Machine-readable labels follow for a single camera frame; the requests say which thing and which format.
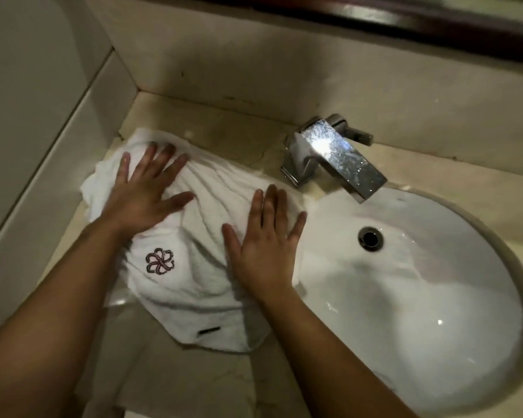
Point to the person's left forearm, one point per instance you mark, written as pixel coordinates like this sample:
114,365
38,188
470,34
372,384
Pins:
48,317

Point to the person's left middle finger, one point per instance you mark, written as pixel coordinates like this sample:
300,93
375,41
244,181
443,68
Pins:
163,158

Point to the white embroidered towel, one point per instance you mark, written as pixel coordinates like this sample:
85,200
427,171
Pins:
191,256

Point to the person's right forearm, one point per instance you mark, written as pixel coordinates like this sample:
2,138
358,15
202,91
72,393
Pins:
331,365

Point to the person's right little finger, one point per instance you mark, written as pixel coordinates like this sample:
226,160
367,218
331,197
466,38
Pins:
298,226

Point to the person's right hand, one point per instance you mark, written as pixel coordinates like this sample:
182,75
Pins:
261,256

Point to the person's right thumb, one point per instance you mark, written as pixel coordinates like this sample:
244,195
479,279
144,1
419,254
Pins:
232,241

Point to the white ceramic sink basin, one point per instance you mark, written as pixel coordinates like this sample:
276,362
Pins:
418,300

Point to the person's left thumb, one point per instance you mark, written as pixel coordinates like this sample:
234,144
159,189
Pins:
178,202

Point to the person's left hand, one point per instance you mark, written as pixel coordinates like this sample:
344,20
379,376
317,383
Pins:
140,199

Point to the chrome faucet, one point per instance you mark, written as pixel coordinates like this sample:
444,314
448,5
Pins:
331,158

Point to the dark wooden mirror frame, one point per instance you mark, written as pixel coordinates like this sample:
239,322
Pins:
418,21

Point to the person's left little finger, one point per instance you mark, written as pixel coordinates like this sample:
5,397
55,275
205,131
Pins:
123,167

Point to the person's right middle finger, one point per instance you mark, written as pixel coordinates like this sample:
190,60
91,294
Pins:
270,204

